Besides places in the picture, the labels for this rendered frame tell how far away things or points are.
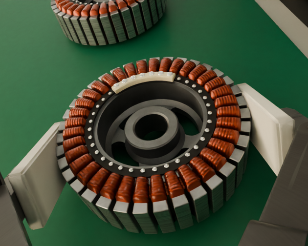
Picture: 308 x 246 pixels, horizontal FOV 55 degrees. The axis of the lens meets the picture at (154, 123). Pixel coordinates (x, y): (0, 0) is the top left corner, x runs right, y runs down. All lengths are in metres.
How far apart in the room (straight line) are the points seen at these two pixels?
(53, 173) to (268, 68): 0.17
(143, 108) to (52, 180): 0.07
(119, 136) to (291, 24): 0.18
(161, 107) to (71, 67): 0.13
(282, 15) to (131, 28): 0.14
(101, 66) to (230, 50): 0.11
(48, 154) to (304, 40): 0.21
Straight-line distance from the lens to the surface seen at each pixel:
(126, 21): 0.28
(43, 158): 0.16
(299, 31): 0.29
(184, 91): 0.19
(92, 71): 0.27
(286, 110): 0.16
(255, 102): 0.16
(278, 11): 0.31
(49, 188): 0.16
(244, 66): 0.25
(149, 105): 0.20
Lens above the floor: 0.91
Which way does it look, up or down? 49 degrees down
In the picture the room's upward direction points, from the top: 16 degrees counter-clockwise
